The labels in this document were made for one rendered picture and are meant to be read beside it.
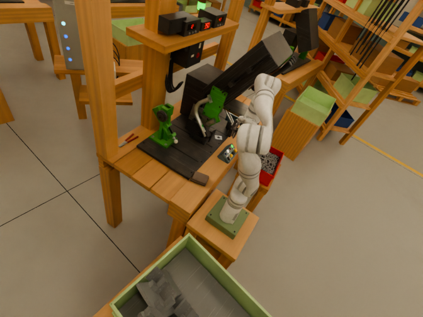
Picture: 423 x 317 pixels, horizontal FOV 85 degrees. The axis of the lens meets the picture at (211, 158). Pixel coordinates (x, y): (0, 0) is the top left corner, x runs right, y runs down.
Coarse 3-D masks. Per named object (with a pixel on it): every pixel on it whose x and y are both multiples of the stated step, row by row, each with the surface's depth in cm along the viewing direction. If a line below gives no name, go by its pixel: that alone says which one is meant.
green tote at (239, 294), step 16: (192, 240) 109; (208, 256) 105; (144, 272) 94; (224, 272) 102; (128, 288) 89; (224, 288) 109; (240, 288) 99; (112, 304) 84; (240, 304) 105; (256, 304) 96
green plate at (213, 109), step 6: (216, 90) 152; (216, 96) 153; (222, 96) 151; (216, 102) 154; (222, 102) 153; (204, 108) 160; (210, 108) 158; (216, 108) 156; (222, 108) 162; (204, 114) 161; (210, 114) 159; (216, 114) 158
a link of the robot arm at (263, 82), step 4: (260, 76) 89; (264, 76) 89; (268, 76) 89; (272, 76) 90; (256, 80) 90; (260, 80) 88; (264, 80) 89; (268, 80) 89; (272, 80) 89; (256, 84) 90; (260, 84) 87; (264, 84) 86; (268, 84) 89; (256, 88) 89; (260, 88) 86; (264, 88) 85; (268, 88) 85; (256, 92) 87; (272, 92) 84
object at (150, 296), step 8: (168, 280) 98; (144, 288) 86; (168, 288) 95; (176, 288) 99; (144, 296) 82; (152, 296) 87; (160, 296) 93; (168, 296) 94; (176, 296) 93; (152, 304) 81; (144, 312) 72; (152, 312) 72; (160, 312) 82; (168, 312) 89
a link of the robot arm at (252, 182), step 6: (240, 174) 91; (258, 174) 91; (246, 180) 93; (252, 180) 93; (258, 180) 100; (246, 186) 100; (252, 186) 100; (258, 186) 107; (246, 192) 105; (252, 192) 106
